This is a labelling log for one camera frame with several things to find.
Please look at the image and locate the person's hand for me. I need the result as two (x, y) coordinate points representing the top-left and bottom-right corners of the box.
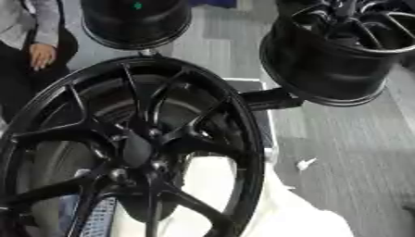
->
(27, 43), (58, 72)

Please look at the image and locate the black wheel rim green dot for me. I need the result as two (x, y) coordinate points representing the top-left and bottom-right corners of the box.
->
(79, 0), (195, 51)

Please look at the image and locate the large black spoked wheel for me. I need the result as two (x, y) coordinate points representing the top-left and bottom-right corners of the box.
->
(0, 55), (268, 237)

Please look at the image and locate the black spoked wheel rim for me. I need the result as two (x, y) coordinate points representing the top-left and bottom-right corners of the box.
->
(258, 0), (415, 108)

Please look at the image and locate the person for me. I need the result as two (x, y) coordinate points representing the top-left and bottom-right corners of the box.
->
(0, 0), (82, 123)

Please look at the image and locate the blue patterned panel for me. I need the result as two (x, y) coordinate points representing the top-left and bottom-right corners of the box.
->
(57, 193), (119, 237)

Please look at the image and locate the white paper scrap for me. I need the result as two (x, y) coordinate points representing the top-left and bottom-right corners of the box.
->
(295, 157), (320, 172)

